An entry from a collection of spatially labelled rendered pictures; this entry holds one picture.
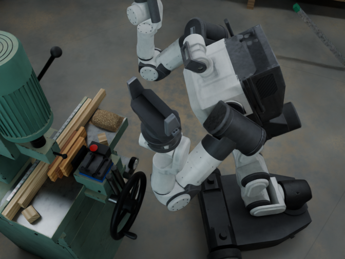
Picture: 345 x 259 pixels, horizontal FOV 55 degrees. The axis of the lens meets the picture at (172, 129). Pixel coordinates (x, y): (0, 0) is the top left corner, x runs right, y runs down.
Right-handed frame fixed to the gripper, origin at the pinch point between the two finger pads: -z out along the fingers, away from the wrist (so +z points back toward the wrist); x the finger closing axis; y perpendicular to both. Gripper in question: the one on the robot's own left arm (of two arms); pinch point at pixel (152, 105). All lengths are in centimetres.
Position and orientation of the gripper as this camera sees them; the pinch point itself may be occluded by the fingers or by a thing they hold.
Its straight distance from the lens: 63.6
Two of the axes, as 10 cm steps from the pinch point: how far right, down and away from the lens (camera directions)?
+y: 7.4, -6.5, 1.7
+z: 0.9, 3.5, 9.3
